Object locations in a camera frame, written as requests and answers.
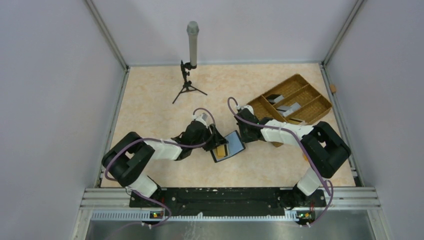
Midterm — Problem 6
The silver card stack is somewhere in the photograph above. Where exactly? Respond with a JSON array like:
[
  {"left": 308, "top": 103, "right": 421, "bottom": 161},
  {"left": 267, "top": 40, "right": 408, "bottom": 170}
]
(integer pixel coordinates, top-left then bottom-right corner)
[{"left": 276, "top": 102, "right": 301, "bottom": 117}]

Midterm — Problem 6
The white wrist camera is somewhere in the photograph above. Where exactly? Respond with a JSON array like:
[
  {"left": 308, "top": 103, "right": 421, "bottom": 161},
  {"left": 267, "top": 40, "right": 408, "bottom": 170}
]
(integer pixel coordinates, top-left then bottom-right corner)
[
  {"left": 236, "top": 105, "right": 254, "bottom": 115},
  {"left": 192, "top": 112, "right": 214, "bottom": 127}
]

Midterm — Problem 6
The black mini tripod stand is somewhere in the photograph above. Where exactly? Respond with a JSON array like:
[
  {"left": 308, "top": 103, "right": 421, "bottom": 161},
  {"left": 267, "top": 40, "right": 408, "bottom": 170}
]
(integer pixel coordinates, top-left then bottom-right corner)
[{"left": 172, "top": 60, "right": 208, "bottom": 104}]

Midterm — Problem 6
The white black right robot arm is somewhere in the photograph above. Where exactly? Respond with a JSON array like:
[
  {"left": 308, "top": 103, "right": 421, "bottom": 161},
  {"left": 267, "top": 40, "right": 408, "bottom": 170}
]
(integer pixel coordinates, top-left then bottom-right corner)
[{"left": 234, "top": 106, "right": 352, "bottom": 208}]

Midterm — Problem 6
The small wooden wall block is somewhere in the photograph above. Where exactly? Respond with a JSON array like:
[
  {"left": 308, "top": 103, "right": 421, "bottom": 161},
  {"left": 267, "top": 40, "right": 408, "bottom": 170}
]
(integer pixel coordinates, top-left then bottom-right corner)
[{"left": 329, "top": 84, "right": 337, "bottom": 94}]

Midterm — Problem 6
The woven wicker divided tray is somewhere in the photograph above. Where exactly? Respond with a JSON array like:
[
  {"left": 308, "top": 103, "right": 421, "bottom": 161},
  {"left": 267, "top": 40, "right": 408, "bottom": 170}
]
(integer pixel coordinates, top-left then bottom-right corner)
[{"left": 246, "top": 73, "right": 333, "bottom": 148}]

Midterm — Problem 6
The black card stack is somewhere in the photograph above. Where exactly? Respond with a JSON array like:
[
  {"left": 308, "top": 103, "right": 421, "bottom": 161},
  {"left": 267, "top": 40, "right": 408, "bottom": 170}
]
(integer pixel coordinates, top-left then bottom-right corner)
[{"left": 265, "top": 94, "right": 285, "bottom": 104}]

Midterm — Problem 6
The grey microphone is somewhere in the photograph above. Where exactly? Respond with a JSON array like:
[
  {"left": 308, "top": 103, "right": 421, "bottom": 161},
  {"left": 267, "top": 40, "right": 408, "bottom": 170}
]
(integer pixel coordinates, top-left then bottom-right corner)
[{"left": 186, "top": 21, "right": 200, "bottom": 69}]

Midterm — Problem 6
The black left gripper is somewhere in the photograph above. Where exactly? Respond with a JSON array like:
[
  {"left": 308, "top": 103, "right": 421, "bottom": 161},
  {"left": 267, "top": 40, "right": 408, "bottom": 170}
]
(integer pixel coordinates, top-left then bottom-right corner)
[{"left": 191, "top": 123, "right": 228, "bottom": 151}]

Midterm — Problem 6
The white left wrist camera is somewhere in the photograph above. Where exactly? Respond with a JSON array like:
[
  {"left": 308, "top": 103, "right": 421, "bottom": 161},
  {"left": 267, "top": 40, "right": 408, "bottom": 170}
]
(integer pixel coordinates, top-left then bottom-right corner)
[{"left": 192, "top": 112, "right": 214, "bottom": 127}]

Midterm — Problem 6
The black leather card holder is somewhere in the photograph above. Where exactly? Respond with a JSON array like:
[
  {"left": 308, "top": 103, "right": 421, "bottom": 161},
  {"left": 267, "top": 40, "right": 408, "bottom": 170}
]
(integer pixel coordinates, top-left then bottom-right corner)
[{"left": 210, "top": 130, "right": 246, "bottom": 163}]

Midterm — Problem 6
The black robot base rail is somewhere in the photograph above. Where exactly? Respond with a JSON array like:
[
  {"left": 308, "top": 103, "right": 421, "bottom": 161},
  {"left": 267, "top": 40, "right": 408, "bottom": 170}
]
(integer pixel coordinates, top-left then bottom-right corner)
[{"left": 129, "top": 187, "right": 327, "bottom": 218}]

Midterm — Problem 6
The gold card stack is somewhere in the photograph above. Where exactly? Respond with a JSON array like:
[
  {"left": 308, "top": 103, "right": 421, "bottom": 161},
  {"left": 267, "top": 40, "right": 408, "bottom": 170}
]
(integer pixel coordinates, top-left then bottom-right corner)
[{"left": 288, "top": 118, "right": 307, "bottom": 126}]

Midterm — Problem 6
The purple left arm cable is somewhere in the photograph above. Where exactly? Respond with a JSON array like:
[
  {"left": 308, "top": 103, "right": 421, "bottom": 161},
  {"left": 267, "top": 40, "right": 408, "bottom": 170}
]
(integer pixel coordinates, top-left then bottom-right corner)
[{"left": 104, "top": 107, "right": 217, "bottom": 240}]

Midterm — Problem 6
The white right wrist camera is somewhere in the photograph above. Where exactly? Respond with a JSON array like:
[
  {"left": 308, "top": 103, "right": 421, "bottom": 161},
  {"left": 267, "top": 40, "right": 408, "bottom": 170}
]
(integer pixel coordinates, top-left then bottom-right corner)
[{"left": 236, "top": 105, "right": 254, "bottom": 115}]

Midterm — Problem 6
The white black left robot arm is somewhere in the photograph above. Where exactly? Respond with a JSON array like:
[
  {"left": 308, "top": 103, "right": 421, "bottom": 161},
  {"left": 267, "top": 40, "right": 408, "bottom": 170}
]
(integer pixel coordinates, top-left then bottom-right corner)
[{"left": 101, "top": 120, "right": 228, "bottom": 207}]

